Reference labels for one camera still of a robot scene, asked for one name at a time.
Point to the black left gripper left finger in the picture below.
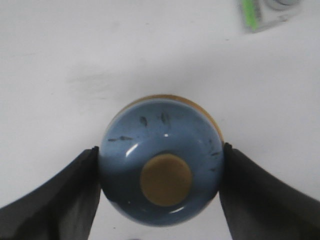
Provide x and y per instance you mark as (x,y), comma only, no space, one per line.
(63,208)

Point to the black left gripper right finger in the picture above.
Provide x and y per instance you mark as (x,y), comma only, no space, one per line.
(259,206)

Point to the blue dome call bell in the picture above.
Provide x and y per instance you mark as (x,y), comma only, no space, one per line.
(161,160)

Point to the green pushbutton switch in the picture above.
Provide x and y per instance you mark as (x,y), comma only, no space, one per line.
(259,15)

